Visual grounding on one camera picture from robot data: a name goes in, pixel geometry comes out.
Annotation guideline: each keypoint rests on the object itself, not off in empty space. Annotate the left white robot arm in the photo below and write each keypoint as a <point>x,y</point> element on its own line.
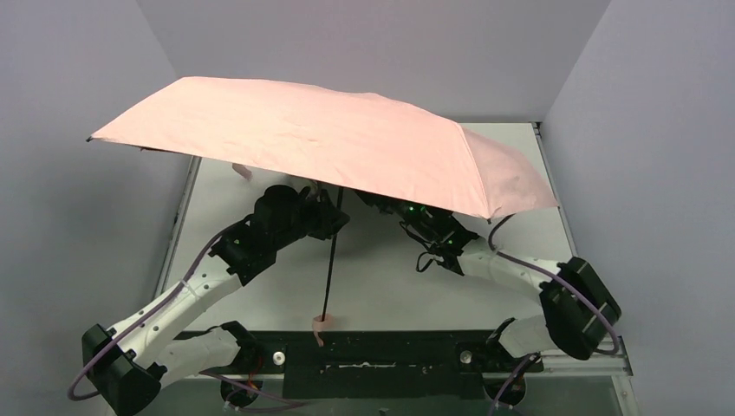
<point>130,362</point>

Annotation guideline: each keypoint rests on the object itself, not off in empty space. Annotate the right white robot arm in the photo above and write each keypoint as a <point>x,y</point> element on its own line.
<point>447,243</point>

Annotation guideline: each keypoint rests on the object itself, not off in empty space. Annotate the pink folding umbrella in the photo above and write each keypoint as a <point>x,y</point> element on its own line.
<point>363,141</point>

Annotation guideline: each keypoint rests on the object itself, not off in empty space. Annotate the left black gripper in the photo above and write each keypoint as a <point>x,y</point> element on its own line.
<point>331,217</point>

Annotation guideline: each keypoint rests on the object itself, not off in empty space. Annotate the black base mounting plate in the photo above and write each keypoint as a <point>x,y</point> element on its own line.
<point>375,364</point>

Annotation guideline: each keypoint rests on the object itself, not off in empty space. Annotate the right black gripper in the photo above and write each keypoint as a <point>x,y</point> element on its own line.
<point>378,201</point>

